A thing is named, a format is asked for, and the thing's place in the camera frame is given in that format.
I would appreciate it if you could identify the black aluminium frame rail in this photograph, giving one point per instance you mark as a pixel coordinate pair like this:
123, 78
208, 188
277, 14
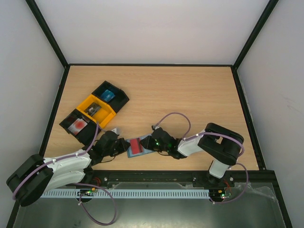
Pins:
195, 178

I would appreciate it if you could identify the blue card stack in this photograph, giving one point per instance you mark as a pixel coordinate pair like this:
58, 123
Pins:
107, 95

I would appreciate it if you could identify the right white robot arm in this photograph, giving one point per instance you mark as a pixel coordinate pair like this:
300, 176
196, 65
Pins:
224, 145

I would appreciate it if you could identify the yellow bin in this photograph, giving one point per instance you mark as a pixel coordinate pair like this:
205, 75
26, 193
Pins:
103, 116

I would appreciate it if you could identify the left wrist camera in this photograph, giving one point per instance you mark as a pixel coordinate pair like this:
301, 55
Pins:
116, 131

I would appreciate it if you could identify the red card in holder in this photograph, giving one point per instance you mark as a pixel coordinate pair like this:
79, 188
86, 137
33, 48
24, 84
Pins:
136, 147

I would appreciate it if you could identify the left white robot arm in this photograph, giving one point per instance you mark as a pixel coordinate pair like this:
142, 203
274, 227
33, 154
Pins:
37, 175

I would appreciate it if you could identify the black card stack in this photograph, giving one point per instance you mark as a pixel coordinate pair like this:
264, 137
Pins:
92, 109

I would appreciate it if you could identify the teal card holder wallet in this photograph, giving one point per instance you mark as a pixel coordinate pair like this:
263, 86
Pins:
145, 151

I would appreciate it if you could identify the black bin with blue cards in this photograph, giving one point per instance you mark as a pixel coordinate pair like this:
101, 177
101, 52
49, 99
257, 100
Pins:
120, 99

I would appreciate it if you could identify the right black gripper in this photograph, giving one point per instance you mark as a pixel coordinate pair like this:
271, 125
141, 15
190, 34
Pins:
150, 140

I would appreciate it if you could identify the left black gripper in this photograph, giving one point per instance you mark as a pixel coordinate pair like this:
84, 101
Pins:
122, 148

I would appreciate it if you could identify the red white card stack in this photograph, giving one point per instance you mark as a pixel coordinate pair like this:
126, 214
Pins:
77, 126

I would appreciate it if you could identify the black bin with red cards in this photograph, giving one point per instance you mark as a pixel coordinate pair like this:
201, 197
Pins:
87, 134

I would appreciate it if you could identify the light blue slotted cable duct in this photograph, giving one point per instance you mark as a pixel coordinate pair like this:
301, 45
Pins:
127, 194

